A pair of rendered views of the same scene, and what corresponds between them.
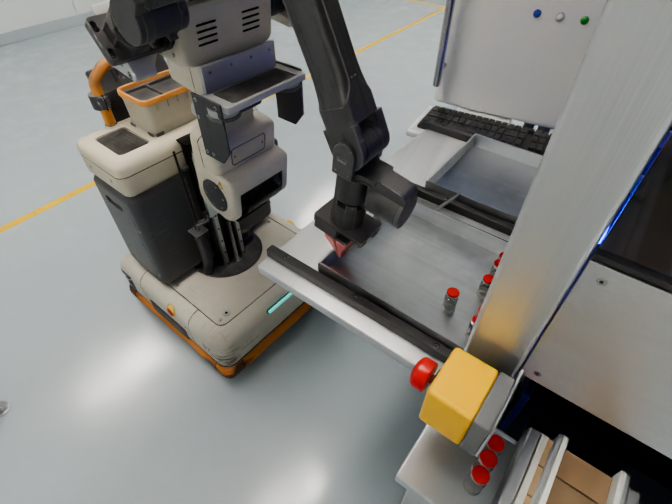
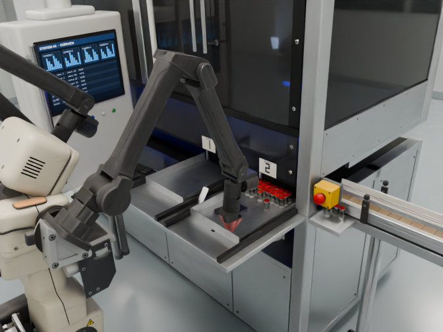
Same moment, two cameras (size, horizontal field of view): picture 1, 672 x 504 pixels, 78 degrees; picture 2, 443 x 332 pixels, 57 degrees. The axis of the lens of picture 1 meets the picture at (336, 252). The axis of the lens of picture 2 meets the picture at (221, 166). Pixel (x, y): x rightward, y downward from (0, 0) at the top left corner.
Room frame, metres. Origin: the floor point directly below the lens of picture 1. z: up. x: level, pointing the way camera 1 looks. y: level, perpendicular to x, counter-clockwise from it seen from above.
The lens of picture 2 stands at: (0.36, 1.12, 1.73)
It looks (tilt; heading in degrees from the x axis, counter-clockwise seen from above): 27 degrees down; 280
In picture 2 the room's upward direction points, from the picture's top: 2 degrees counter-clockwise
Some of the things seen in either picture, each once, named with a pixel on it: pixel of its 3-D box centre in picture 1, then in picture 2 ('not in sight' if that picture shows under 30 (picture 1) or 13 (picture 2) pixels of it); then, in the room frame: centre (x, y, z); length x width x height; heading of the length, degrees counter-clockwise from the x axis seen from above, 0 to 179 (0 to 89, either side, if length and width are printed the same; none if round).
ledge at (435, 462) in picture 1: (466, 470); (334, 219); (0.18, -0.17, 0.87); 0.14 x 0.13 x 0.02; 52
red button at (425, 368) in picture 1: (428, 376); (320, 198); (0.24, -0.11, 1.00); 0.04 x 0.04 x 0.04; 52
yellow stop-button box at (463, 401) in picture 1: (463, 398); (327, 193); (0.21, -0.15, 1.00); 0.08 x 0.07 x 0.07; 52
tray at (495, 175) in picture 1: (520, 187); (194, 176); (0.75, -0.41, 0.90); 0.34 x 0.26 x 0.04; 52
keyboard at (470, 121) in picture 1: (486, 130); (115, 182); (1.15, -0.46, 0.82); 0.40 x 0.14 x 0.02; 60
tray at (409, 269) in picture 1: (436, 270); (246, 207); (0.50, -0.18, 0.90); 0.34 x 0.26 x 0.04; 52
